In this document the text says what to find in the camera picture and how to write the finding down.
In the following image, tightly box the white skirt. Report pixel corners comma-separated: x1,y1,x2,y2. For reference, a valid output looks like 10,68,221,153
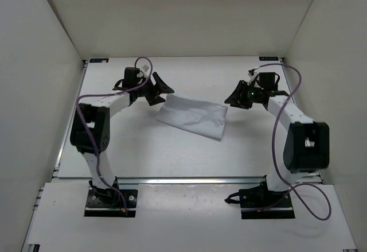
156,94,228,140

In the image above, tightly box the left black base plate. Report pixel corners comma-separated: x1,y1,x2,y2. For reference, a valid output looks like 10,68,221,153
84,180,138,218

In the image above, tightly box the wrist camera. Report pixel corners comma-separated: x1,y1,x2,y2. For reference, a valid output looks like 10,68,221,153
248,67,259,85
139,65,150,78

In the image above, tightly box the right blue corner label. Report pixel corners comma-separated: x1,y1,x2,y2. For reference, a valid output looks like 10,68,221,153
259,56,279,61

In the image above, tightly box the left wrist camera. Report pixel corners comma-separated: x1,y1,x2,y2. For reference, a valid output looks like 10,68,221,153
139,65,150,78

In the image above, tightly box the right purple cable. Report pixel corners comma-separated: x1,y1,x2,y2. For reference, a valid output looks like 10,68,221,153
249,64,333,213

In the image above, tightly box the purple cable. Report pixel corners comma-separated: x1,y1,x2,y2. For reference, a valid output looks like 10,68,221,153
249,64,333,213
76,57,154,210

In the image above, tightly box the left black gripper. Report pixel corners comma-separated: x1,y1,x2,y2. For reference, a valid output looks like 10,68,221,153
135,72,174,106

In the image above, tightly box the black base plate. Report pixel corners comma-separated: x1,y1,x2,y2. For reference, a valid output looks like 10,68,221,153
84,180,138,218
224,183,295,220

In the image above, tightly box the blue corner label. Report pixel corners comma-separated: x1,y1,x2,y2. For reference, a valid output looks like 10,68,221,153
259,56,279,61
89,58,109,63

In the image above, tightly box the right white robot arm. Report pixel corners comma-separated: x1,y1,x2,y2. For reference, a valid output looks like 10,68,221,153
225,72,330,207

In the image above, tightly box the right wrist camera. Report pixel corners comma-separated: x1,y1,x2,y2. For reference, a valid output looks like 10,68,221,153
248,67,259,85

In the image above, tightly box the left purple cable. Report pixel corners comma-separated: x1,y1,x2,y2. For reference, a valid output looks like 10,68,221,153
76,57,154,210

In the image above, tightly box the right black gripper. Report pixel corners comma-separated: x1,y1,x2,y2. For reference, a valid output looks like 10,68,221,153
225,81,263,110

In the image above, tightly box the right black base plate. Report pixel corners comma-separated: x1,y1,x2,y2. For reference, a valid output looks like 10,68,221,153
224,183,295,220

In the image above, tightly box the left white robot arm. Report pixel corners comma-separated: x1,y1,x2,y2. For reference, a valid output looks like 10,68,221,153
70,67,174,205

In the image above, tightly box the left blue corner label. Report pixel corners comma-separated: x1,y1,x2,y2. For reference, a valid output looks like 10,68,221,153
89,58,109,63

